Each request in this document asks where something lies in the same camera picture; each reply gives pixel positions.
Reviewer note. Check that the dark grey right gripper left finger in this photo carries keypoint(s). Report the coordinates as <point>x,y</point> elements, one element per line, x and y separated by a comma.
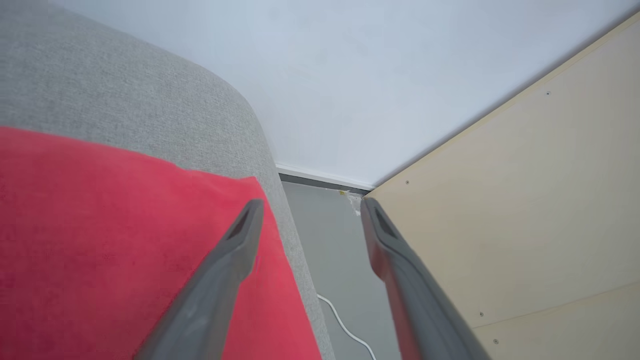
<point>215,290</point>

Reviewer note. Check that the red Bulls 23 jersey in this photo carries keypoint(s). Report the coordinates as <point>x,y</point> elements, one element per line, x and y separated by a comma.
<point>100,240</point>

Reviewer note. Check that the grey fabric sofa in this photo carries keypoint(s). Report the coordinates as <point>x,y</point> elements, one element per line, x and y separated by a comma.
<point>125,90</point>

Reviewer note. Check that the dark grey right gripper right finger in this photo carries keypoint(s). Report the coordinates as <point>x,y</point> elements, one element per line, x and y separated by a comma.
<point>415,300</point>

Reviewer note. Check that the light wooden cabinet panel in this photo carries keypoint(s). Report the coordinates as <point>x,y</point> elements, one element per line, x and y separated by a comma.
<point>525,190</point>

